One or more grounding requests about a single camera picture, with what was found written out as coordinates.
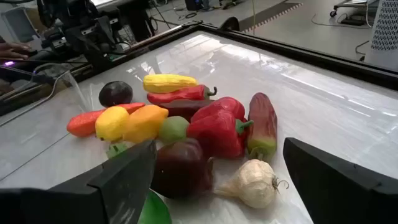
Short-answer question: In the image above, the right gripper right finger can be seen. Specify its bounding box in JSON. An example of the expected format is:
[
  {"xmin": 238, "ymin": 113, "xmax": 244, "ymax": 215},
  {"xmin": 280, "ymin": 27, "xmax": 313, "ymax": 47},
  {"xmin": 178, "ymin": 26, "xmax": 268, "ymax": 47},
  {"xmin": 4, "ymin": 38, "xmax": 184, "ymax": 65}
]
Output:
[{"xmin": 282, "ymin": 137, "xmax": 398, "ymax": 224}]

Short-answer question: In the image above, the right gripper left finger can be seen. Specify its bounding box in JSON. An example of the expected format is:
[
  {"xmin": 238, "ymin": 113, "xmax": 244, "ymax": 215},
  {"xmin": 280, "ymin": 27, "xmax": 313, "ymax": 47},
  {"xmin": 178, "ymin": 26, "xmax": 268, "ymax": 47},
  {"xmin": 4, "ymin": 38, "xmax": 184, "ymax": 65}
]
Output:
[{"xmin": 0, "ymin": 139, "xmax": 157, "ymax": 224}]

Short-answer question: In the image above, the green bell pepper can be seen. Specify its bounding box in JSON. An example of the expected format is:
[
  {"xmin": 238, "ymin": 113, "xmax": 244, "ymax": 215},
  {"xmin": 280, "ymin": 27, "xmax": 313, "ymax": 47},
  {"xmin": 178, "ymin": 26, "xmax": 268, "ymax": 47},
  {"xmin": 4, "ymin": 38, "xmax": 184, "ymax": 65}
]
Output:
[{"xmin": 137, "ymin": 189, "xmax": 172, "ymax": 224}]

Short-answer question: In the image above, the orange carrot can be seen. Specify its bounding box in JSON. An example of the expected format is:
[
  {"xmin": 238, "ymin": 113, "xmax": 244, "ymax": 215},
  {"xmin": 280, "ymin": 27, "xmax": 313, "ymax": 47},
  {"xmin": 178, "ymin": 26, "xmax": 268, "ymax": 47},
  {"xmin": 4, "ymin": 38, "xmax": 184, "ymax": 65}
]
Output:
[{"xmin": 66, "ymin": 102, "xmax": 146, "ymax": 138}]

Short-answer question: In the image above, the yellow lemon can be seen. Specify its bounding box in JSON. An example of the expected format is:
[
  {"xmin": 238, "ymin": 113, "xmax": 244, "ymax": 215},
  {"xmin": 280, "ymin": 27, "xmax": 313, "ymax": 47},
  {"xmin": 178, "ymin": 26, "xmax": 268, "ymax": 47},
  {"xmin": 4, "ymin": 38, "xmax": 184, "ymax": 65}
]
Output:
[{"xmin": 95, "ymin": 106, "xmax": 131, "ymax": 143}]

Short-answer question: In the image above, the white garlic bulb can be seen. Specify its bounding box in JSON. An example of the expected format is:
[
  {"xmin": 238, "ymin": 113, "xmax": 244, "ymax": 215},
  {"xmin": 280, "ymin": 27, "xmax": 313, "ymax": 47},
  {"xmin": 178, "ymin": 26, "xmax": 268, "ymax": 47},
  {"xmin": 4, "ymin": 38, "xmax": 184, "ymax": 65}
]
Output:
[{"xmin": 213, "ymin": 159, "xmax": 290, "ymax": 209}]

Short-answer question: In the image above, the orange citrus fruit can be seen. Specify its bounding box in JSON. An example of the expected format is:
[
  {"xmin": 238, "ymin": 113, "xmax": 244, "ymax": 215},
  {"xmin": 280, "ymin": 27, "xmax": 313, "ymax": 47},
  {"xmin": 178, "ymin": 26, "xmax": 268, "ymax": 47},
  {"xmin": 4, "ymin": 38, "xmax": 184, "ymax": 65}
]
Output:
[{"xmin": 123, "ymin": 105, "xmax": 169, "ymax": 144}]

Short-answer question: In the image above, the dark maroon round fruit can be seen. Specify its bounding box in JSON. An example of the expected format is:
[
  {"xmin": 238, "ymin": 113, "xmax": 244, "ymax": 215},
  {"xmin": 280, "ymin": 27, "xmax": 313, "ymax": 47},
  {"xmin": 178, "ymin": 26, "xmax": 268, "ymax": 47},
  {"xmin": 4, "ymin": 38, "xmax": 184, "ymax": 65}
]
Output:
[{"xmin": 150, "ymin": 138, "xmax": 215, "ymax": 200}]

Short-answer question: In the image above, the green lime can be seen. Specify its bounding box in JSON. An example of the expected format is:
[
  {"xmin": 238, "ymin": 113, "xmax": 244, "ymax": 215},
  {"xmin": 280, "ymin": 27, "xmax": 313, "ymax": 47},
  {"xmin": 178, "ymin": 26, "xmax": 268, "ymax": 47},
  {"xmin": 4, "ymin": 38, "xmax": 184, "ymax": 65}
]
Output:
[{"xmin": 158, "ymin": 116, "xmax": 190, "ymax": 146}]

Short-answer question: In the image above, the red and green mango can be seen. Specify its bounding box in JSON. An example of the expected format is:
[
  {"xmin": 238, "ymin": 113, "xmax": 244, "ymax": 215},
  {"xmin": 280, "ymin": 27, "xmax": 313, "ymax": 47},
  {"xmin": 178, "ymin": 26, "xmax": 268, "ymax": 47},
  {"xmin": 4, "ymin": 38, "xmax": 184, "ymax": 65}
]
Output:
[{"xmin": 247, "ymin": 91, "xmax": 279, "ymax": 162}]

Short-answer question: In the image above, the dark purple round vegetable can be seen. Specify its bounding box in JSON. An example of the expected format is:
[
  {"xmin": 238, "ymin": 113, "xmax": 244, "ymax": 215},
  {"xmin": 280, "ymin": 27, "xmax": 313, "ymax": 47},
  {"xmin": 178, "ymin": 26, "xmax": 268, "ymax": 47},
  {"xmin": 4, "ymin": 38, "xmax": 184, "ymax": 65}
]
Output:
[{"xmin": 98, "ymin": 80, "xmax": 134, "ymax": 108}]

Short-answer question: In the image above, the dark purple eggplant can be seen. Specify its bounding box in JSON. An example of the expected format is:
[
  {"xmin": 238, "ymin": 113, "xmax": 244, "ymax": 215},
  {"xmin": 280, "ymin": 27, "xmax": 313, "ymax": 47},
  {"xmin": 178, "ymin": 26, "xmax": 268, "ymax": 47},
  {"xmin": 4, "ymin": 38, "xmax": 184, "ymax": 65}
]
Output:
[{"xmin": 158, "ymin": 98, "xmax": 215, "ymax": 123}]

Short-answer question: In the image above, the red bell pepper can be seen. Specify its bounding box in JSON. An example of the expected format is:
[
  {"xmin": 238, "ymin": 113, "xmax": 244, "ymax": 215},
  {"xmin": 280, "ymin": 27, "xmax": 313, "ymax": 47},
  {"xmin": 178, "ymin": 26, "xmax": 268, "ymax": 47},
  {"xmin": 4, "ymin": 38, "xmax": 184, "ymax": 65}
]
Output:
[{"xmin": 186, "ymin": 110, "xmax": 254, "ymax": 160}]

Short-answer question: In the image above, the yellow corn cob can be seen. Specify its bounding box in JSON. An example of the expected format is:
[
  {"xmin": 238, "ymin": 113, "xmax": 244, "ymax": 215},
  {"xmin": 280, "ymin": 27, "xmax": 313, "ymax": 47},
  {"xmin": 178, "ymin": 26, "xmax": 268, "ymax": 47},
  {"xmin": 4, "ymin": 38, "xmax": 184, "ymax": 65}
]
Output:
[{"xmin": 142, "ymin": 73, "xmax": 198, "ymax": 94}]

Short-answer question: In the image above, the clear plastic basket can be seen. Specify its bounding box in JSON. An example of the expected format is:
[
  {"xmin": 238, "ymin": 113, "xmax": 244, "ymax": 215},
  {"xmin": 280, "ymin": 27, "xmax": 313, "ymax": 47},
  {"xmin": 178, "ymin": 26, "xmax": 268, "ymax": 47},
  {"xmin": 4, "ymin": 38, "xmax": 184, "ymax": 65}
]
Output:
[{"xmin": 0, "ymin": 70, "xmax": 93, "ymax": 127}]

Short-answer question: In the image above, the person's hand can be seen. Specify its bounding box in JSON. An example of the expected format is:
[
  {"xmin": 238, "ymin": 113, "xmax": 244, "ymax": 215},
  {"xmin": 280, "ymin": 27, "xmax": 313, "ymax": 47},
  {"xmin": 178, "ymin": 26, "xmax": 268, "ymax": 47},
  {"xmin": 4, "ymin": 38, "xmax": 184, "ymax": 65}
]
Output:
[{"xmin": 0, "ymin": 42, "xmax": 32, "ymax": 60}]

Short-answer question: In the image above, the black power adapter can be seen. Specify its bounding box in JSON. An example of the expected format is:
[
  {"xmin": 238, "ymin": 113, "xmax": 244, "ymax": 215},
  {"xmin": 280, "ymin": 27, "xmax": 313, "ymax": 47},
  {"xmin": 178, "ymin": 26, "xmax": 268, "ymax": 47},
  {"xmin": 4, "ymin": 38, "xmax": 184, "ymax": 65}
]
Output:
[{"xmin": 340, "ymin": 17, "xmax": 366, "ymax": 27}]

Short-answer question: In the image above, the computer monitor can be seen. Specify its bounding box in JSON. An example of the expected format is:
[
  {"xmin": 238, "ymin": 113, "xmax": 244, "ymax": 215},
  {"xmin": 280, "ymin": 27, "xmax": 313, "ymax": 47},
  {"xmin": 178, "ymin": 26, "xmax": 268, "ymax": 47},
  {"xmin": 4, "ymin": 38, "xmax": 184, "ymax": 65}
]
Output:
[{"xmin": 0, "ymin": 6, "xmax": 40, "ymax": 44}]

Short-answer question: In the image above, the wheeled cart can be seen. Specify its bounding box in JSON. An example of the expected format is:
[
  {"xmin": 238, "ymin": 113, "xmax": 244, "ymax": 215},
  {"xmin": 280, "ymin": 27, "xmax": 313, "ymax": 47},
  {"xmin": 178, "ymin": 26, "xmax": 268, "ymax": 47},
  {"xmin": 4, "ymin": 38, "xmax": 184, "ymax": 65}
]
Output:
[{"xmin": 329, "ymin": 0, "xmax": 380, "ymax": 18}]

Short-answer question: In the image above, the black mat with striped edge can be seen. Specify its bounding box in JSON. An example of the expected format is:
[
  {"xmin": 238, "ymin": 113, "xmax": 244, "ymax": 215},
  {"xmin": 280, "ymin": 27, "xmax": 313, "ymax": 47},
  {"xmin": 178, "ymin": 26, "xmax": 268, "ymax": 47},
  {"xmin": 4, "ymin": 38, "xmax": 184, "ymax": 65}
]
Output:
[{"xmin": 217, "ymin": 2, "xmax": 304, "ymax": 34}]

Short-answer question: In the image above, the black table frame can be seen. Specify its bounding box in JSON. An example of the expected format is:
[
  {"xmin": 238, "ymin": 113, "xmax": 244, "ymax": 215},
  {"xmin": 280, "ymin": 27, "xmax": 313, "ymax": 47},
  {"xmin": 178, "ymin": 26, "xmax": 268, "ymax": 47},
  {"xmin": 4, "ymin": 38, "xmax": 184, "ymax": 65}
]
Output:
[{"xmin": 71, "ymin": 21, "xmax": 398, "ymax": 91}]

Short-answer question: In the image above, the gray floor cable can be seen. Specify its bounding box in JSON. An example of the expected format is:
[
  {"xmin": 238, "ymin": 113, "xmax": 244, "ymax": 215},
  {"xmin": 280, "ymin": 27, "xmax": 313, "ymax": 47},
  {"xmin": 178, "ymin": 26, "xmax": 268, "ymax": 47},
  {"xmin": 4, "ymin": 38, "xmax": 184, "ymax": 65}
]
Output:
[{"xmin": 310, "ymin": 12, "xmax": 374, "ymax": 30}]

